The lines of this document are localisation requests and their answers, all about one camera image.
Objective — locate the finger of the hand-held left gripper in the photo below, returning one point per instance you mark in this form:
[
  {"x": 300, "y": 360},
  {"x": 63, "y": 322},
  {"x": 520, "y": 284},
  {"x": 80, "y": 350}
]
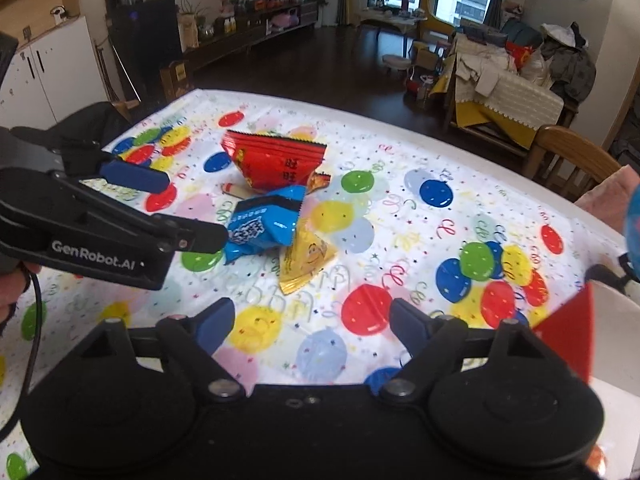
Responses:
[
  {"x": 135, "y": 176},
  {"x": 200, "y": 237}
]

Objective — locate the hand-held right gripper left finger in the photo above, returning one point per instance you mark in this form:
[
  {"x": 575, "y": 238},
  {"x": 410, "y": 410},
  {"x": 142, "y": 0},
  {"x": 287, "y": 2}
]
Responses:
[{"x": 217, "y": 322}]

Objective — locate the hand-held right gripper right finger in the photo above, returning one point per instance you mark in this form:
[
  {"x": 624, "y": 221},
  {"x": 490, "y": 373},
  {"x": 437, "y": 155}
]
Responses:
[{"x": 407, "y": 322}]

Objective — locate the blue snack packet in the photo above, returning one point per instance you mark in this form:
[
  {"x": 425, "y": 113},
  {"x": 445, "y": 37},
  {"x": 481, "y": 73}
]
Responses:
[{"x": 260, "y": 225}]

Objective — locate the red cardboard box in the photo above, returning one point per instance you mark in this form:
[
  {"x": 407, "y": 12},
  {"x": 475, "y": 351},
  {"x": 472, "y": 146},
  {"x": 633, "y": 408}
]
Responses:
[{"x": 565, "y": 332}]

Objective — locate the person's left hand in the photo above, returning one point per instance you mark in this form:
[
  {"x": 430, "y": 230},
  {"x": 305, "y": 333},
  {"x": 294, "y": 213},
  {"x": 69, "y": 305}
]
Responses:
[{"x": 12, "y": 287}]

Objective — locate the small stick candy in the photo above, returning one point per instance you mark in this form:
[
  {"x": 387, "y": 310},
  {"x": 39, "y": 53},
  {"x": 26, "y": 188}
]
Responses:
[{"x": 235, "y": 189}]

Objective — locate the black chair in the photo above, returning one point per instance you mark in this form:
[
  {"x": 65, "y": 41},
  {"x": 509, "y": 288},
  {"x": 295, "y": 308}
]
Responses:
[{"x": 90, "y": 122}]

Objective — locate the balloon print tablecloth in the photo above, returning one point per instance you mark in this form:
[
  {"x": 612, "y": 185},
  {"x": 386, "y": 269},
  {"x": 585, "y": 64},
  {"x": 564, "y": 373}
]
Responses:
[{"x": 400, "y": 220}]

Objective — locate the red snack packet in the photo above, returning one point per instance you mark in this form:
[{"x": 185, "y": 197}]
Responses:
[{"x": 270, "y": 160}]

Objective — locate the brown cardboard box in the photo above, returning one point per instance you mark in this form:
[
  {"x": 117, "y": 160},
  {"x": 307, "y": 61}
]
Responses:
[{"x": 175, "y": 77}]

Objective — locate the yellow snack packet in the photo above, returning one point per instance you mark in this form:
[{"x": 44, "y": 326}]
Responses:
[{"x": 305, "y": 260}]

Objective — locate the small orange snack packet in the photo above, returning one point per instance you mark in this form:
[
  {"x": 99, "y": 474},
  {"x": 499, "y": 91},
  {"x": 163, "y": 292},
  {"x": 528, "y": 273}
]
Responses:
[{"x": 319, "y": 180}]

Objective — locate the white cabinet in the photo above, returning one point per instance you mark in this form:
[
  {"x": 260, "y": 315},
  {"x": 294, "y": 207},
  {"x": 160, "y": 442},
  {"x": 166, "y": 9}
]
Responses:
[{"x": 45, "y": 75}]

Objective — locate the black water dispenser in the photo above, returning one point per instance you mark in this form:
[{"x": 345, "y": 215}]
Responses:
[{"x": 145, "y": 35}]

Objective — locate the brown paper bag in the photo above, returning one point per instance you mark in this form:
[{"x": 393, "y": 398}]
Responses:
[{"x": 189, "y": 30}]

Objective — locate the dark wooden TV cabinet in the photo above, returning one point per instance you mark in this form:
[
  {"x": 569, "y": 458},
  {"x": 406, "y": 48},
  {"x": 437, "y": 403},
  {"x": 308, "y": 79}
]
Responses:
[{"x": 250, "y": 35}]

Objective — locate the pink toy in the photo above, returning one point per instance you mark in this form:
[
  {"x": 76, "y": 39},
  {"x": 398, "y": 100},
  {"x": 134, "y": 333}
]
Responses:
[{"x": 285, "y": 19}]

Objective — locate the yellow cloth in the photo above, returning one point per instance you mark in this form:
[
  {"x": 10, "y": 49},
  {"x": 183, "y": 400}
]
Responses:
[{"x": 490, "y": 120}]

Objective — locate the wooden chair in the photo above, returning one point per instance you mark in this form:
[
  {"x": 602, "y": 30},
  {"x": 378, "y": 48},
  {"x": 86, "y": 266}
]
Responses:
[{"x": 570, "y": 155}]

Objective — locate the red floor toy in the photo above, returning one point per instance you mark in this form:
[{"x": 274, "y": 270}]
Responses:
[{"x": 417, "y": 85}]

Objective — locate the pink cushion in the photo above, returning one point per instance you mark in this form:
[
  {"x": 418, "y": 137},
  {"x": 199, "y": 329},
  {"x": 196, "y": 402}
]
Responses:
[{"x": 605, "y": 187}]

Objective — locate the blue globe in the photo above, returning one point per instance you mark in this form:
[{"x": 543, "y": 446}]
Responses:
[{"x": 634, "y": 230}]

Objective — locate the wooden sofa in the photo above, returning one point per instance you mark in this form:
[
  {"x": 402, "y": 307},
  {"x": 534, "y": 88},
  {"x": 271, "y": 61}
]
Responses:
[{"x": 500, "y": 90}]

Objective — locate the cream sofa cover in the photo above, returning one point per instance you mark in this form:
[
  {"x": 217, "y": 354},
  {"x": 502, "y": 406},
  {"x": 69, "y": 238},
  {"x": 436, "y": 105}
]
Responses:
[{"x": 525, "y": 95}]

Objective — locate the white stool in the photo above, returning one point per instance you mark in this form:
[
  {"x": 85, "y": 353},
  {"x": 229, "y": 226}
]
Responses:
[{"x": 397, "y": 61}]

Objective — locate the round white table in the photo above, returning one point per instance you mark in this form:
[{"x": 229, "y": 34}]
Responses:
[{"x": 392, "y": 17}]

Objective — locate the grey jacket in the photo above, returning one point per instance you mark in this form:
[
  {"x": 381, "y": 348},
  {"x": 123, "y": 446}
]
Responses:
[{"x": 570, "y": 65}]

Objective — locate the yellow giraffe chair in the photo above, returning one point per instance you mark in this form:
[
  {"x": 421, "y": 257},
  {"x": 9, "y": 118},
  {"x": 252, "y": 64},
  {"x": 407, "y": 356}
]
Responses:
[{"x": 432, "y": 15}]

